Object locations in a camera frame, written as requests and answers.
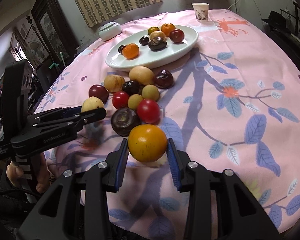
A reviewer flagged white power cable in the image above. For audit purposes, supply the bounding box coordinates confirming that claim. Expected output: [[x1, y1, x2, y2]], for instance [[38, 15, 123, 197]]
[[229, 0, 243, 12]]

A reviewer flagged black computer desk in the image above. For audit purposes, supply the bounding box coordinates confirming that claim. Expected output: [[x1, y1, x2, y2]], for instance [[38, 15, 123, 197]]
[[261, 1, 300, 73]]

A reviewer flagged orange-yellow tomato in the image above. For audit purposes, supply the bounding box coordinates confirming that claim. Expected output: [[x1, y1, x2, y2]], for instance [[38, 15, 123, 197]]
[[128, 124, 168, 162]]

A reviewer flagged large tan-yellow fruit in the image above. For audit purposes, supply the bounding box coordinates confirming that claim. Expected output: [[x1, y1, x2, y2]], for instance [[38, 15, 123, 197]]
[[129, 66, 155, 85]]

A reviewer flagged white lidded ceramic jar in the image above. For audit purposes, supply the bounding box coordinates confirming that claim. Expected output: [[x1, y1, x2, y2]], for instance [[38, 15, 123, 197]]
[[99, 22, 122, 41]]

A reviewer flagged small yellow loquat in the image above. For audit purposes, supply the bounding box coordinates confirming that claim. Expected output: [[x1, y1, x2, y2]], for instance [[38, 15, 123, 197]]
[[128, 94, 144, 110], [142, 85, 160, 101]]

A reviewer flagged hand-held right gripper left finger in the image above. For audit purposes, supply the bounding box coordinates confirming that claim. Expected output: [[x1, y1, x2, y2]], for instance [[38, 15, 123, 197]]
[[17, 138, 130, 240]]

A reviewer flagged wide checked curtain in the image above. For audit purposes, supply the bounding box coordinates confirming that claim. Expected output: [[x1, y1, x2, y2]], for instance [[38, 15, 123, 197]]
[[65, 0, 163, 28]]

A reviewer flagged red plum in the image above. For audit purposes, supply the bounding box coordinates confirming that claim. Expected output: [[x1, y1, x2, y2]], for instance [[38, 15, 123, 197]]
[[169, 29, 185, 43], [88, 84, 109, 103]]

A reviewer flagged red cherry tomato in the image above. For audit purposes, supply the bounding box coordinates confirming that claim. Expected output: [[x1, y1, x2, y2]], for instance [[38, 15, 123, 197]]
[[112, 91, 130, 109], [137, 99, 161, 124]]

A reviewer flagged white oval plate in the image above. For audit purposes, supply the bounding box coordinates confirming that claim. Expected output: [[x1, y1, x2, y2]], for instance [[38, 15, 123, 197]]
[[105, 25, 199, 71]]

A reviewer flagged tan passion fruit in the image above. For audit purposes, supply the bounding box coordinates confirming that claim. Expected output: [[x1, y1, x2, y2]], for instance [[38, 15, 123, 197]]
[[149, 31, 166, 40]]

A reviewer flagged white electric fan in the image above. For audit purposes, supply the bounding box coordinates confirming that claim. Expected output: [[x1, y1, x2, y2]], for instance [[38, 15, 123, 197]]
[[27, 39, 44, 58]]

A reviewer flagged printed paper cup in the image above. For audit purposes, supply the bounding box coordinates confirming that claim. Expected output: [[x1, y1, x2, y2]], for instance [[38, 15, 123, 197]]
[[192, 2, 210, 22]]

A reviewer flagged orange tangerine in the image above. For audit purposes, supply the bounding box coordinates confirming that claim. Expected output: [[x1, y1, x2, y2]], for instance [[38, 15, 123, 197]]
[[161, 23, 176, 37], [122, 43, 140, 60]]

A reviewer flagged striped pepino melon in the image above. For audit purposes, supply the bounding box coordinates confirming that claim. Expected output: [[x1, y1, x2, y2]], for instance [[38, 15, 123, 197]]
[[104, 74, 125, 92]]

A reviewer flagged black hat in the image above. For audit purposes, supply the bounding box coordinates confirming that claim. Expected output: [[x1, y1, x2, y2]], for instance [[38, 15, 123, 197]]
[[261, 10, 294, 33]]

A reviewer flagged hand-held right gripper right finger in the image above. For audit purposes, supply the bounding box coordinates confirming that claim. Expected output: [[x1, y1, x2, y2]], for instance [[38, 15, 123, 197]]
[[166, 137, 282, 240]]

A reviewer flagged dark water chestnut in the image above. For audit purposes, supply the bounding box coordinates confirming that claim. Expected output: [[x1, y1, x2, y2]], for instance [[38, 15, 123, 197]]
[[148, 37, 167, 52], [111, 107, 142, 137]]

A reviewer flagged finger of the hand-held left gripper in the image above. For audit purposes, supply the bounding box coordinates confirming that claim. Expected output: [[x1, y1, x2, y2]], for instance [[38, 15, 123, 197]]
[[27, 106, 83, 121], [37, 108, 107, 134]]

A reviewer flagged person's left hand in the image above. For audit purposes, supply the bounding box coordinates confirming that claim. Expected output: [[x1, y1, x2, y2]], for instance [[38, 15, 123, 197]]
[[6, 152, 51, 194]]

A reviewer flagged pale yellow round fruit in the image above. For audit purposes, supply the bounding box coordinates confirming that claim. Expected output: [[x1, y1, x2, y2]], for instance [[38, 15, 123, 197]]
[[81, 97, 105, 113]]

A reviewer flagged pink floral tablecloth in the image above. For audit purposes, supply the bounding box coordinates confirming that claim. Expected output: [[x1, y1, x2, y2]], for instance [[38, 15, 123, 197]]
[[34, 9, 300, 240]]

